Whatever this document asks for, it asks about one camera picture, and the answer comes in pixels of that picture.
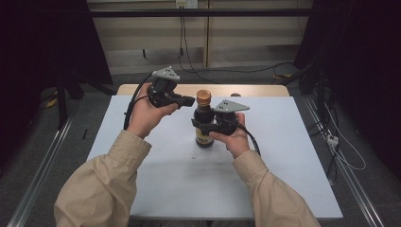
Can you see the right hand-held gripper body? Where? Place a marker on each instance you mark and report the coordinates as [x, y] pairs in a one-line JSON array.
[[227, 121]]

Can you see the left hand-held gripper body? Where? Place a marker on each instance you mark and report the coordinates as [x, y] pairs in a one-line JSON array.
[[162, 90]]

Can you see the soy sauce bottle yellow label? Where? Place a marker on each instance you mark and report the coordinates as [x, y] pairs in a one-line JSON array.
[[204, 110]]

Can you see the person's right hand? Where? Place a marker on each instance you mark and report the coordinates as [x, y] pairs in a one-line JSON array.
[[238, 142]]

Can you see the person's left hand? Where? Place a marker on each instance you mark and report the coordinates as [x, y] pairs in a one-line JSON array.
[[143, 115]]

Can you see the small dark round object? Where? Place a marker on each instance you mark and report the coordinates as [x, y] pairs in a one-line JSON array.
[[235, 95]]

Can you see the wooden table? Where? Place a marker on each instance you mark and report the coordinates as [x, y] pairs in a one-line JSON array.
[[258, 90]]

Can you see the white table mat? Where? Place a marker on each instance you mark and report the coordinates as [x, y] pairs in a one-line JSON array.
[[176, 176]]

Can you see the black horizontal bar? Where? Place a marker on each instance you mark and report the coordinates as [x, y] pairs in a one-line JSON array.
[[201, 12]]

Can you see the black metal stand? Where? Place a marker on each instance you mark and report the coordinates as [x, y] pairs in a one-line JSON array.
[[62, 104]]

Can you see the white power strip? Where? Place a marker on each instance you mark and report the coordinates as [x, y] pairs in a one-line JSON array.
[[332, 140]]

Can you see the black curtain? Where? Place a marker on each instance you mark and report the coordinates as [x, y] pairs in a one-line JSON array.
[[44, 41], [362, 47]]

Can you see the white wall socket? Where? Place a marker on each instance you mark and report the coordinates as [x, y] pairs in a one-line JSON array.
[[186, 3]]

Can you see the metal floor rail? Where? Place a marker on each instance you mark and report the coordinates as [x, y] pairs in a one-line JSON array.
[[41, 170], [350, 176]]

